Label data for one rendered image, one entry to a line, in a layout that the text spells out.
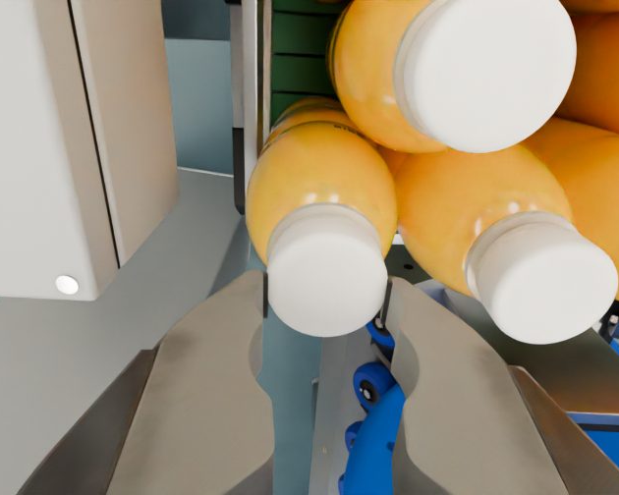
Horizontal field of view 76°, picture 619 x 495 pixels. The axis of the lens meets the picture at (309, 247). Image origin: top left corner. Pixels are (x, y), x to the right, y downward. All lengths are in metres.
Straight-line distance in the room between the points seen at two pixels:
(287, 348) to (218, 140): 0.83
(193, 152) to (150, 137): 1.11
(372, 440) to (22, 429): 0.38
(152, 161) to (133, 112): 0.03
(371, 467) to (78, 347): 0.45
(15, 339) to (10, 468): 0.20
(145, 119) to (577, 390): 0.28
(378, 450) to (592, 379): 0.14
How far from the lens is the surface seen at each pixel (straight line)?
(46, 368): 0.60
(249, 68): 0.23
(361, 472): 0.27
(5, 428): 0.55
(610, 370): 0.33
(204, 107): 1.26
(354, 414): 0.44
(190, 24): 0.38
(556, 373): 0.31
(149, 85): 0.20
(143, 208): 0.18
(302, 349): 1.62
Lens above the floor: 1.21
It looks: 63 degrees down
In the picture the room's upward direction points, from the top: 179 degrees counter-clockwise
